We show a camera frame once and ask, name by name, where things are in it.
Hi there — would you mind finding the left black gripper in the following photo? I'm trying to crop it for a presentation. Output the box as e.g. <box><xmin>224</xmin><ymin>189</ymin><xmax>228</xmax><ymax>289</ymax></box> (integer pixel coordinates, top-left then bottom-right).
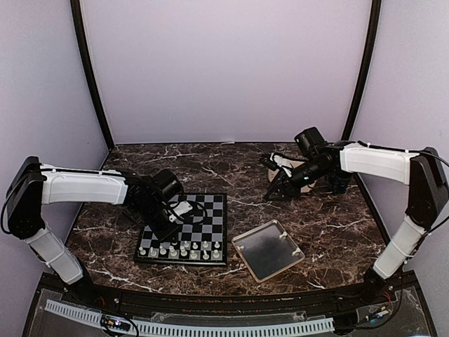
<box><xmin>135</xmin><ymin>200</ymin><xmax>182</xmax><ymax>244</ymax></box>

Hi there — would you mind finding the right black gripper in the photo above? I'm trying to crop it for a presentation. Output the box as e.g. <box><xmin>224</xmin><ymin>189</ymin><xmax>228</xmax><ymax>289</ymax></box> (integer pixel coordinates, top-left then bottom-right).
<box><xmin>264</xmin><ymin>158</ymin><xmax>330</xmax><ymax>201</ymax></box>

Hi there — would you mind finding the white king chess piece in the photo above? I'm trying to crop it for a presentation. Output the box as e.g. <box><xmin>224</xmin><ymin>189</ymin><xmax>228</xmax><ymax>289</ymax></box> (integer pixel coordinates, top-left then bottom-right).
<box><xmin>169</xmin><ymin>246</ymin><xmax>177</xmax><ymax>258</ymax></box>

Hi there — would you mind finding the white queen chess piece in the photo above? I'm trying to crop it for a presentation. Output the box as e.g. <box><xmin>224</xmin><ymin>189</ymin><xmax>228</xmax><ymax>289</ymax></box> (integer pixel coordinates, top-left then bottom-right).
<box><xmin>180</xmin><ymin>246</ymin><xmax>187</xmax><ymax>257</ymax></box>

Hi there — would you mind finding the black grey chessboard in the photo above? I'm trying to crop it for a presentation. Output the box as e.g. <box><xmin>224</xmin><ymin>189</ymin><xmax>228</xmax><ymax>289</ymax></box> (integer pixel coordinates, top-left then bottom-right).
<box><xmin>133</xmin><ymin>193</ymin><xmax>227</xmax><ymax>267</ymax></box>

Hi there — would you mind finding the white knight chess piece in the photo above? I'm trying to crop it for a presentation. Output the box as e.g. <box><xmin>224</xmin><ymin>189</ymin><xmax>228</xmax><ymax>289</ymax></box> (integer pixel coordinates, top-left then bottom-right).
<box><xmin>201</xmin><ymin>249</ymin><xmax>210</xmax><ymax>260</ymax></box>

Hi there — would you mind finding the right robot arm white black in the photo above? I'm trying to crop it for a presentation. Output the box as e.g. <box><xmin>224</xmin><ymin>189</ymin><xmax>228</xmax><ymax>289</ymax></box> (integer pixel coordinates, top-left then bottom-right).
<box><xmin>260</xmin><ymin>127</ymin><xmax>448</xmax><ymax>305</ymax></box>

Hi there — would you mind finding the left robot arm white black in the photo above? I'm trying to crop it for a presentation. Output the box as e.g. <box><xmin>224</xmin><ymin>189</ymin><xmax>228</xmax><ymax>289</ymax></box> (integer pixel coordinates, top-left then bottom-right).
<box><xmin>1</xmin><ymin>157</ymin><xmax>193</xmax><ymax>306</ymax></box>

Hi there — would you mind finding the dark blue mug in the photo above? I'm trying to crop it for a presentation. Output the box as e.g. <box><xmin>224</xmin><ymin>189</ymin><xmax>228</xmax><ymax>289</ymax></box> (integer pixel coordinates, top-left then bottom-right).
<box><xmin>327</xmin><ymin>171</ymin><xmax>352</xmax><ymax>194</ymax></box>

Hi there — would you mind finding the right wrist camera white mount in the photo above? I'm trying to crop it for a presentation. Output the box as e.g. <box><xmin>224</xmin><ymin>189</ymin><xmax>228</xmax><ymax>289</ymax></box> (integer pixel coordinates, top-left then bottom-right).
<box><xmin>260</xmin><ymin>152</ymin><xmax>293</xmax><ymax>181</ymax></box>

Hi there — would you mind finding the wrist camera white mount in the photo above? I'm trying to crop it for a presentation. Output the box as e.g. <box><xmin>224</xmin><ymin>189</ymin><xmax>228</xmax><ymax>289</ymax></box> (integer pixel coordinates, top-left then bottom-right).
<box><xmin>168</xmin><ymin>201</ymin><xmax>193</xmax><ymax>223</ymax></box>
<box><xmin>260</xmin><ymin>152</ymin><xmax>293</xmax><ymax>181</ymax></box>

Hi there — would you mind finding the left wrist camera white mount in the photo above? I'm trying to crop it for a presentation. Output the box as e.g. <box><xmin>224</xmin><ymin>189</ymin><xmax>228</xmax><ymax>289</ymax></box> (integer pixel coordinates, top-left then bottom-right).
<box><xmin>168</xmin><ymin>201</ymin><xmax>193</xmax><ymax>223</ymax></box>

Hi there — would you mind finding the grey slotted cable duct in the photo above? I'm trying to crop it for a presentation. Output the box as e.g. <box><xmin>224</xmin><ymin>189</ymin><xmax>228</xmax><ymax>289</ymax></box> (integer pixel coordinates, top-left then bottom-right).
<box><xmin>44</xmin><ymin>300</ymin><xmax>335</xmax><ymax>337</ymax></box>

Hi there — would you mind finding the black front rail base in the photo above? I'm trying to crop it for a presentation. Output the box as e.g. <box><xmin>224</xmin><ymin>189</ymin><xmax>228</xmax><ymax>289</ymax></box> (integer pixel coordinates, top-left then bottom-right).
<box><xmin>23</xmin><ymin>272</ymin><xmax>436</xmax><ymax>336</ymax></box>

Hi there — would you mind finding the right black frame post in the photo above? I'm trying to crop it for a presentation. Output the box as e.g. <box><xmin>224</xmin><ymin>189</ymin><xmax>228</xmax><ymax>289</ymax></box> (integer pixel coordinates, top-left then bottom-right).
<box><xmin>342</xmin><ymin>0</ymin><xmax>382</xmax><ymax>140</ymax></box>

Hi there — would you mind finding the black frame post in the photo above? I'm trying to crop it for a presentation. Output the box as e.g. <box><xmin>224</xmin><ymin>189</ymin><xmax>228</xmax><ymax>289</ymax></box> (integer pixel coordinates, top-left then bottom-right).
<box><xmin>342</xmin><ymin>0</ymin><xmax>382</xmax><ymax>140</ymax></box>
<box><xmin>69</xmin><ymin>0</ymin><xmax>115</xmax><ymax>151</ymax></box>

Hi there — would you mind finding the left black frame post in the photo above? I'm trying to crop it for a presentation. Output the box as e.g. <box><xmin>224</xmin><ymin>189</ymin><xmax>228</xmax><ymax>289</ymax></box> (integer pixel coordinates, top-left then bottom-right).
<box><xmin>69</xmin><ymin>0</ymin><xmax>115</xmax><ymax>151</ymax></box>

